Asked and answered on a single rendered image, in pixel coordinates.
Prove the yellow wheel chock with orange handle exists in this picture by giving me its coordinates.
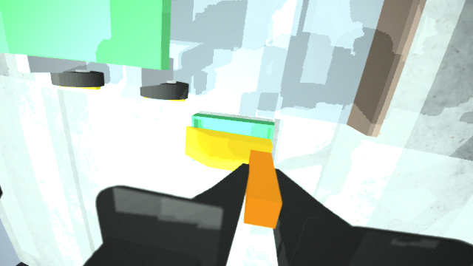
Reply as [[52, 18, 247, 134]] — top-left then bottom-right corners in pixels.
[[184, 126, 282, 228]]

